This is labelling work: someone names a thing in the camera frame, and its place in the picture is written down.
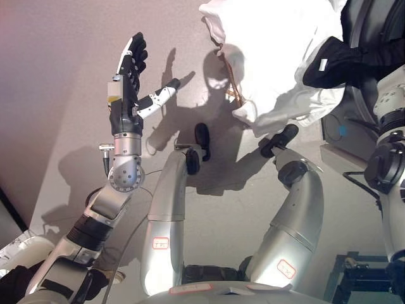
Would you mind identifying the black metal frame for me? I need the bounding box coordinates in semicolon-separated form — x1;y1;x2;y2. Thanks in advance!
323;251;405;304

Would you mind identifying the black right robot foot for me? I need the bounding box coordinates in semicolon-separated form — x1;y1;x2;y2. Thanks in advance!
258;123;300;159

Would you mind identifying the dark grey washing machine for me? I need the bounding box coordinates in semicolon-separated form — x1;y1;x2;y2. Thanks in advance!
321;0;405;159

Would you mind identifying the black robot foot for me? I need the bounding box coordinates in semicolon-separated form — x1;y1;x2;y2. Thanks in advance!
258;123;300;159
194;122;212;162

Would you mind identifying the white cloth garment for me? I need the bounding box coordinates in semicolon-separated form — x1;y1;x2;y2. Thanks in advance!
198;0;349;139

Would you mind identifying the brown basket handle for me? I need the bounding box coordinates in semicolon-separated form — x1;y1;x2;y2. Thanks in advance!
216;44;247;108

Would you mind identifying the thin black floor cable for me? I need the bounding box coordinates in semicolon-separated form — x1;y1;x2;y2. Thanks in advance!
342;170;381;203

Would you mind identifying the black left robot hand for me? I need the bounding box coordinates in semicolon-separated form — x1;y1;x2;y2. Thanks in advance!
106;31;182;134

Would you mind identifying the black left robot foot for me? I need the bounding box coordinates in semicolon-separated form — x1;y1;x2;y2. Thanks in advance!
194;122;212;162

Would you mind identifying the silver right robot leg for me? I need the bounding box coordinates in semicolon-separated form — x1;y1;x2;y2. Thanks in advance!
246;148;325;289

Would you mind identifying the white rounded plastic object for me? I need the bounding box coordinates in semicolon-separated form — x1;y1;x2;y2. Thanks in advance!
0;236;56;280

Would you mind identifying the black garment with white label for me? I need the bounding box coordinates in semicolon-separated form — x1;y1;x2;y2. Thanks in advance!
302;36;405;90

